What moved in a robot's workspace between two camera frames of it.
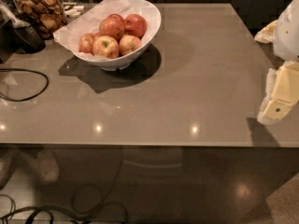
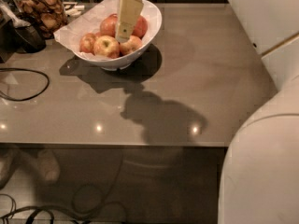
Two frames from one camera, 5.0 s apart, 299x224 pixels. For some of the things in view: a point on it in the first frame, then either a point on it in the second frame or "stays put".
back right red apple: (135, 24) stays put
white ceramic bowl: (152, 18) stays put
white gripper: (288, 32) → (128, 15)
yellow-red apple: (105, 46) stays put
